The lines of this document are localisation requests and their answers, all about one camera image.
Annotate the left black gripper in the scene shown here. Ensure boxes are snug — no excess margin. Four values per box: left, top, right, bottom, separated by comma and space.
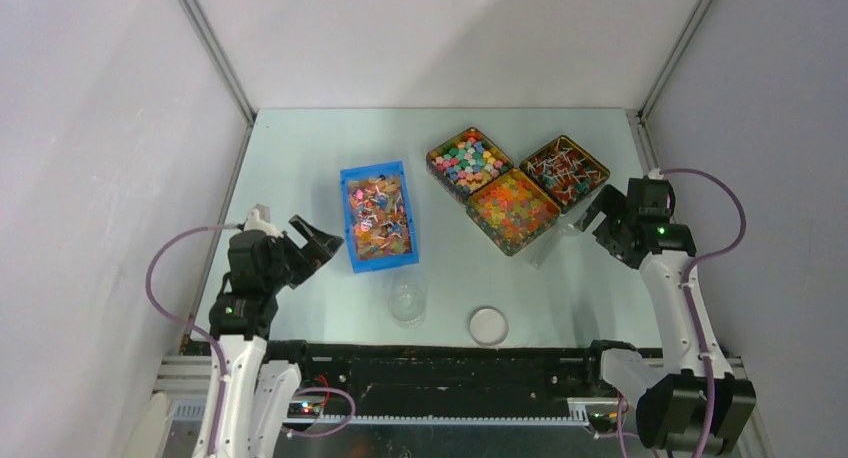
262, 215, 342, 292

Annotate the blue plastic candy bin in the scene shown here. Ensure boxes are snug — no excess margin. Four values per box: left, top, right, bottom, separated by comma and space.
340, 161, 420, 274

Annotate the clear plastic scoop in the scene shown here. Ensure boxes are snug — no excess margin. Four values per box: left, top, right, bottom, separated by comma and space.
529, 213, 586, 269

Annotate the clear plastic jar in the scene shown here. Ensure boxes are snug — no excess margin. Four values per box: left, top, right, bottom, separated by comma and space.
387, 272, 428, 328

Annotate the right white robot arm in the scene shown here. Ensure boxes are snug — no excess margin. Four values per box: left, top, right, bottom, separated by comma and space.
574, 178, 756, 457

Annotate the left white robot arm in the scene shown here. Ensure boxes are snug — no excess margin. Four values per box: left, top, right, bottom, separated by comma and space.
193, 209, 344, 457

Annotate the tin of gummy candies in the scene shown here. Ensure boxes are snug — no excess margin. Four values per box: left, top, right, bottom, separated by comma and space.
466, 169, 561, 256

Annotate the tin of square candies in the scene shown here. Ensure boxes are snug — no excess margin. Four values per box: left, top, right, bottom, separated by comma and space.
426, 127, 514, 204

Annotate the tin of lollipops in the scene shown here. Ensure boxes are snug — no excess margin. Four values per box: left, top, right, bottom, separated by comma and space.
519, 135, 610, 214

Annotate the silver jar lid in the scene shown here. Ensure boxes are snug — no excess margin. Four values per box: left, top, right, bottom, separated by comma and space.
468, 307, 509, 347

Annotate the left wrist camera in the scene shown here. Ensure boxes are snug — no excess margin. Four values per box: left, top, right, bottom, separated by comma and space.
241, 204, 283, 237

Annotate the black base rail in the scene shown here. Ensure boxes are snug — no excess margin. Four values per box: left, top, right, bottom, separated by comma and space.
261, 340, 617, 421

